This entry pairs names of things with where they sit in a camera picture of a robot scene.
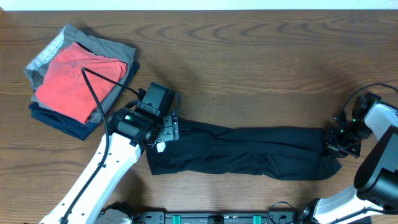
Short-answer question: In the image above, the black polo shirt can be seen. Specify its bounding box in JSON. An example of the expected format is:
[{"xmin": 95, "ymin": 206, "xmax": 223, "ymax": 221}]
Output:
[{"xmin": 147, "ymin": 119, "xmax": 341, "ymax": 180}]

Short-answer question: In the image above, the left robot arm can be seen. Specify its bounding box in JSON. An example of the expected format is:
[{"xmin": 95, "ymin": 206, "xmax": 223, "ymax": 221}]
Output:
[{"xmin": 41, "ymin": 103, "xmax": 178, "ymax": 224}]

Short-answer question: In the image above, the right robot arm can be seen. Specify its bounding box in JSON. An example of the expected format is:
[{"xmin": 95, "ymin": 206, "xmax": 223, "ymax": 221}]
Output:
[{"xmin": 296, "ymin": 92, "xmax": 397, "ymax": 224}]

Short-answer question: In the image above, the grey folded garment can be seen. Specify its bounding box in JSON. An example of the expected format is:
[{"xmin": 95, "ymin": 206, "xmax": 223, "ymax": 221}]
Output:
[{"xmin": 25, "ymin": 24, "xmax": 136, "ymax": 123}]

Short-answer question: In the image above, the red folded shirt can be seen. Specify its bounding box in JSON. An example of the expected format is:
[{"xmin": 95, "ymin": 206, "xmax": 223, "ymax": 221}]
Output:
[{"xmin": 35, "ymin": 42, "xmax": 127, "ymax": 124}]

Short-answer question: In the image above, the navy folded garment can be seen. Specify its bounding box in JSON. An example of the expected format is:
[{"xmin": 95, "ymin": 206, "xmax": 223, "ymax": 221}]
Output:
[{"xmin": 29, "ymin": 61, "xmax": 140, "ymax": 141}]

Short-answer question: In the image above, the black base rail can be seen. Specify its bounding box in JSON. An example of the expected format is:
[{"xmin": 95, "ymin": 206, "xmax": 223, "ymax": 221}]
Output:
[{"xmin": 96, "ymin": 210, "xmax": 373, "ymax": 224}]

